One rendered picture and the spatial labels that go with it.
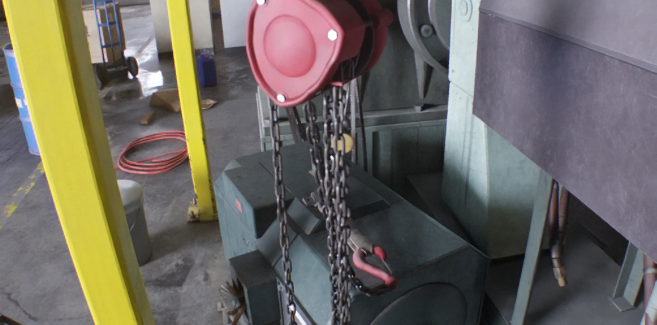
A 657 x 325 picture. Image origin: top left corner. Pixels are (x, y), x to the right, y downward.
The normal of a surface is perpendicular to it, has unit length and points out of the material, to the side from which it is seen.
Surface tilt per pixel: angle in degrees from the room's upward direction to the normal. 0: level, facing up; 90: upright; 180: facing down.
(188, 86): 90
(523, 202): 72
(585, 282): 0
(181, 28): 90
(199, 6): 90
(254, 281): 0
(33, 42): 90
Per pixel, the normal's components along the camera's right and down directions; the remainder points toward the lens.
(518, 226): 0.15, 0.08
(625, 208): -0.98, 0.10
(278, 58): -0.62, 0.44
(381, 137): 0.17, 0.38
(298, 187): -0.04, -0.92
